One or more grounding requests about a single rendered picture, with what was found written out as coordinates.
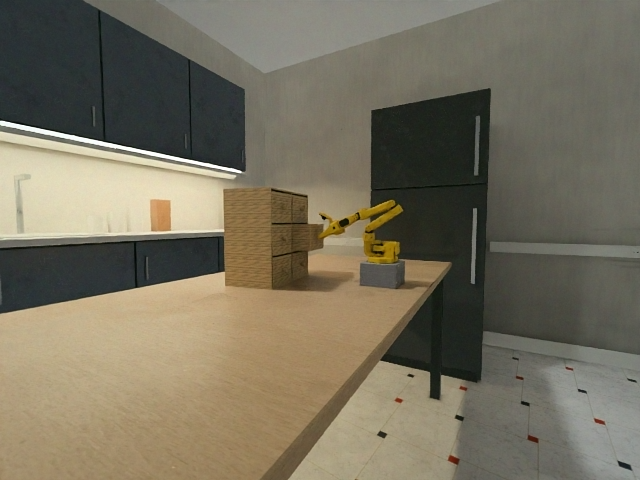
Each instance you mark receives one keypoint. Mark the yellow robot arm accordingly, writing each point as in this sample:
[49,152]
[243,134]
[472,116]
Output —
[387,248]

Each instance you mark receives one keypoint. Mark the wooden drawer front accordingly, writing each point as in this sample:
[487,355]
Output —
[305,237]
[299,208]
[281,238]
[281,206]
[299,263]
[281,269]

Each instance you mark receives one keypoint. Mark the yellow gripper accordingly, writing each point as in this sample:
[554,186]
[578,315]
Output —
[334,227]

